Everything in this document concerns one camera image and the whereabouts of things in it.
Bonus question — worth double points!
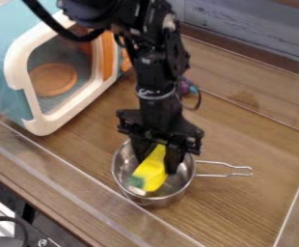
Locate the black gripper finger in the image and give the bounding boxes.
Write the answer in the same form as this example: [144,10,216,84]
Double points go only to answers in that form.
[164,143,186,175]
[131,134,158,162]

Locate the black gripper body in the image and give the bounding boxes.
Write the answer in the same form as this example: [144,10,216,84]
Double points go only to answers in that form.
[116,88,204,154]

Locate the yellow toy banana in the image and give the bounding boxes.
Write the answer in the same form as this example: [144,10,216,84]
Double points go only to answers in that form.
[128,145,168,196]

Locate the silver pot with wire handle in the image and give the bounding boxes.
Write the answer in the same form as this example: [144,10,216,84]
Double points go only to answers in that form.
[112,141,252,208]

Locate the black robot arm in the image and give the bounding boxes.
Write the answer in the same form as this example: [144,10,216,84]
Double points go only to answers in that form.
[21,0,204,174]

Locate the purple toy eggplant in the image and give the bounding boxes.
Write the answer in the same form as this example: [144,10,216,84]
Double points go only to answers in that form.
[179,77,199,96]

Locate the orange microwave turntable plate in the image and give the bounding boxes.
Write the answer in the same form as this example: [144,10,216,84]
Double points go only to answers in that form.
[29,63,78,96]

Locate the clear acrylic barrier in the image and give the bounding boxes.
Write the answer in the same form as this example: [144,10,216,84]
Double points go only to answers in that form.
[0,121,203,247]

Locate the blue toy microwave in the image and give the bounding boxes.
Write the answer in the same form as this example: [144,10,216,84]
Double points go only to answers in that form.
[0,0,131,136]

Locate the black cable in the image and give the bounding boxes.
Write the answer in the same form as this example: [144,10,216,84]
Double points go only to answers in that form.
[0,215,28,247]

